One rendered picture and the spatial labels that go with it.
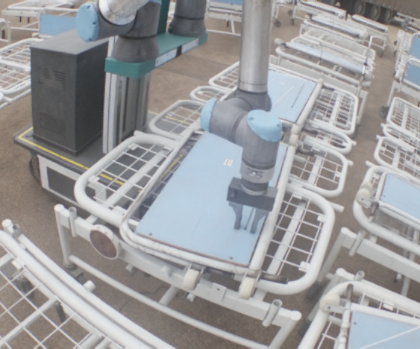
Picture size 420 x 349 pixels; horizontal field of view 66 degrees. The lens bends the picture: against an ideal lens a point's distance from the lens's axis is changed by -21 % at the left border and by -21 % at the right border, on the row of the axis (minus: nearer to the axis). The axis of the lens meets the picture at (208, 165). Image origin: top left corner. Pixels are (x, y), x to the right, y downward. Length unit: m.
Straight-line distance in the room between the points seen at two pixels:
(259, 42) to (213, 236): 0.56
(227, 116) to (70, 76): 0.88
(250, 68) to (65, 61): 0.89
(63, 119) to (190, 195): 0.79
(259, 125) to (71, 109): 1.01
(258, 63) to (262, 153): 0.26
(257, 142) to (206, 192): 0.38
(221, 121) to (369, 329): 0.71
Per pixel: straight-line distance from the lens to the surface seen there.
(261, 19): 1.05
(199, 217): 1.19
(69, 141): 1.83
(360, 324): 1.07
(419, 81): 3.96
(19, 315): 1.64
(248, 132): 0.96
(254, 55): 1.06
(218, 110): 1.01
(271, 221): 1.21
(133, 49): 1.40
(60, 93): 1.76
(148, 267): 1.20
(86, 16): 1.27
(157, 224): 1.16
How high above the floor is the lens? 1.34
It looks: 34 degrees down
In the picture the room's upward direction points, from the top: 10 degrees clockwise
